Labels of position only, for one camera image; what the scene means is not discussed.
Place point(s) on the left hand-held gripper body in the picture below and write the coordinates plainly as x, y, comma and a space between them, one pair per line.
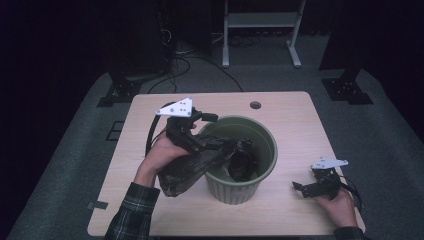
176, 108

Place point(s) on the black metal stand base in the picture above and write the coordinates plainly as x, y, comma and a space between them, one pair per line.
346, 90
123, 90

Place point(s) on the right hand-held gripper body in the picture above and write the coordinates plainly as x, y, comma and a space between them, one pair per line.
328, 163

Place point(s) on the person's left hand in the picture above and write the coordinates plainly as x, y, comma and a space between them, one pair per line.
160, 153

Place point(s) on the green ribbed trash bin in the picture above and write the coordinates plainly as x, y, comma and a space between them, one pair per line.
266, 146

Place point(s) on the grey tape strip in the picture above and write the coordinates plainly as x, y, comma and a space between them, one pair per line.
98, 205

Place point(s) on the black plastic garbage bag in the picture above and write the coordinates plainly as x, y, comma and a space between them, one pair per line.
186, 170

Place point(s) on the white metal stand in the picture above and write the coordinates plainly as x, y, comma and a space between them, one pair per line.
261, 19

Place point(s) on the person's right hand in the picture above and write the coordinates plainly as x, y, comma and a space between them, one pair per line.
340, 208

